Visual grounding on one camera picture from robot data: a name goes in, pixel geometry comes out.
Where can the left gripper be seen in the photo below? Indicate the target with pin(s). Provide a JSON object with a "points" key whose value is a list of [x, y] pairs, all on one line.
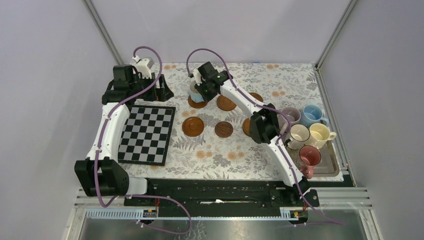
{"points": [[159, 94]]}

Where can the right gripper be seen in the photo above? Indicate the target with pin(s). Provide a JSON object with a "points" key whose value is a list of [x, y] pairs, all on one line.
{"points": [[206, 97]]}

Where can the light blue faceted mug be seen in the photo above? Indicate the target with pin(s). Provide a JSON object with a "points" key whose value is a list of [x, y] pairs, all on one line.
{"points": [[195, 95]]}

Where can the brown wooden coaster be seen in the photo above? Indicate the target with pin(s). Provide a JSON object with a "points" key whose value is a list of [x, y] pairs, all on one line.
{"points": [[196, 105], [225, 103], [256, 96], [193, 126], [246, 127]]}

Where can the dark walnut coaster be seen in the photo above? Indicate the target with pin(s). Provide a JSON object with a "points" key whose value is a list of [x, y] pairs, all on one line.
{"points": [[223, 129]]}

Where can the cream yellow mug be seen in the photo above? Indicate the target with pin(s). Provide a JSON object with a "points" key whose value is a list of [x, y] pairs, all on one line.
{"points": [[320, 134]]}

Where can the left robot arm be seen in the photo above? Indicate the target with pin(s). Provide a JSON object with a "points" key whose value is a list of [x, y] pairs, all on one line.
{"points": [[100, 173]]}

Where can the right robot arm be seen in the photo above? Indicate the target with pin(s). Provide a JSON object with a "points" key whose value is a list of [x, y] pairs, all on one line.
{"points": [[264, 126]]}

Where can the black white chessboard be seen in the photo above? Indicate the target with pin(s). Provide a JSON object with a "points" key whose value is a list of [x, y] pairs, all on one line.
{"points": [[146, 135]]}

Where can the floral tablecloth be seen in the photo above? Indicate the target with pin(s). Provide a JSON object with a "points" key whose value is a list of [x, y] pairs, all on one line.
{"points": [[237, 157]]}

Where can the lilac mug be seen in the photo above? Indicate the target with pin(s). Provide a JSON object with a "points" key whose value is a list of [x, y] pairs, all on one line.
{"points": [[293, 116]]}

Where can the white mug black rim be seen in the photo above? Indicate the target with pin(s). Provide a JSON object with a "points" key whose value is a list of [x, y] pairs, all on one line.
{"points": [[297, 137]]}

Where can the pink patterned mug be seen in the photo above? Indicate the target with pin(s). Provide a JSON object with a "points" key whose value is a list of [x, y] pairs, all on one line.
{"points": [[309, 157]]}

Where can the metal tray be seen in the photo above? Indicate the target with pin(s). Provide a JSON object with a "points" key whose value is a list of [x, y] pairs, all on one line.
{"points": [[327, 168]]}

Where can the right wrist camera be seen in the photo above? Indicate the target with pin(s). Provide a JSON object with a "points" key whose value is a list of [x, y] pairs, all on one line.
{"points": [[196, 76]]}

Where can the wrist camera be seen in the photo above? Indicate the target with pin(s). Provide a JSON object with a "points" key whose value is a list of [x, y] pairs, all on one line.
{"points": [[143, 66], [196, 76]]}

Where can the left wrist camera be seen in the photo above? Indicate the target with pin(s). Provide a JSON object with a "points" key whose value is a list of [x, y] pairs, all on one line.
{"points": [[143, 66]]}

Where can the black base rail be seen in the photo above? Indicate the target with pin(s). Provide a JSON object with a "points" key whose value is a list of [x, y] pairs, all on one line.
{"points": [[218, 198]]}

